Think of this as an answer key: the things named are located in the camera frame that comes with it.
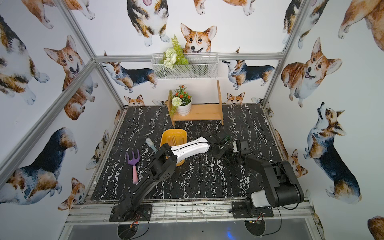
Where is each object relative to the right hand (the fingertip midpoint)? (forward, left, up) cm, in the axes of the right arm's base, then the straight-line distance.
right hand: (225, 151), depth 92 cm
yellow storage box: (+11, +34, -1) cm, 36 cm away
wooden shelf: (+29, +17, +5) cm, 34 cm away
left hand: (+2, +4, -2) cm, 5 cm away
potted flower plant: (+25, +27, +19) cm, 42 cm away
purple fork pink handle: (-5, +57, -2) cm, 58 cm away
